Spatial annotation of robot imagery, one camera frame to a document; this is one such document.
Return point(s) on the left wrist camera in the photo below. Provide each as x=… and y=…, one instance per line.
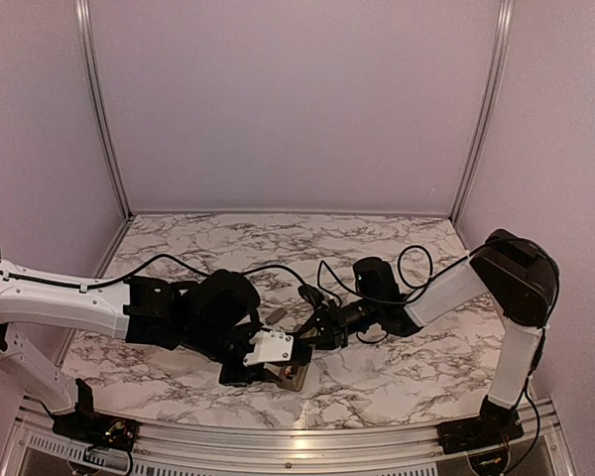
x=269, y=346

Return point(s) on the aluminium frame post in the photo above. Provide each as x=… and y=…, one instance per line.
x=86, y=35
x=490, y=95

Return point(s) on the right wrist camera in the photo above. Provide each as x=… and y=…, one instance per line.
x=311, y=295

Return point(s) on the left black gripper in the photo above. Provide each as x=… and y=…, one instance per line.
x=259, y=374

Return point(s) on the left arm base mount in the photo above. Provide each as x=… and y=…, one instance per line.
x=97, y=429

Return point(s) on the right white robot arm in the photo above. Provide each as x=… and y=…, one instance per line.
x=520, y=277

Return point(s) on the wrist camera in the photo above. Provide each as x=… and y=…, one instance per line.
x=269, y=346
x=311, y=295

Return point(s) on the grey battery cover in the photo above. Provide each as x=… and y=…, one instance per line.
x=276, y=315

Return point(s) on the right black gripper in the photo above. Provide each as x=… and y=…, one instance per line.
x=331, y=325

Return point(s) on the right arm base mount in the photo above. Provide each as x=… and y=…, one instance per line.
x=474, y=433

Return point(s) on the front aluminium rail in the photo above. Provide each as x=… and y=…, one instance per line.
x=534, y=446

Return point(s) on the right aluminium frame post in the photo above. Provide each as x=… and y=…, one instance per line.
x=490, y=95

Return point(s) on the grey remote control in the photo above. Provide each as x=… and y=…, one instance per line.
x=278, y=378

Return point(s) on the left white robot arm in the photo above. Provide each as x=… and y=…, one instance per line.
x=216, y=317

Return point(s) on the left aluminium frame post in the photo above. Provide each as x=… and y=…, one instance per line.
x=86, y=35

